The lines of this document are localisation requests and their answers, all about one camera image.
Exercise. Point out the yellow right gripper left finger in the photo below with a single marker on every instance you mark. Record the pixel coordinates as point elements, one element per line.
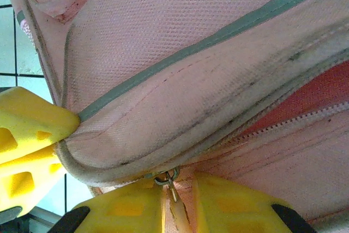
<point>125,211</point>

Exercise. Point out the pink student backpack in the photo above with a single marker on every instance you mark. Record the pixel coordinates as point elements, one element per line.
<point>191,80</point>

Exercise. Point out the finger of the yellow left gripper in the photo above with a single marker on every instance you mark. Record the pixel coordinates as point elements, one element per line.
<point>32,181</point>
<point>32,115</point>

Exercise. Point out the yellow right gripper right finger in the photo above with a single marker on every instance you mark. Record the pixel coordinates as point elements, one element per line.
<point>240,208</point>

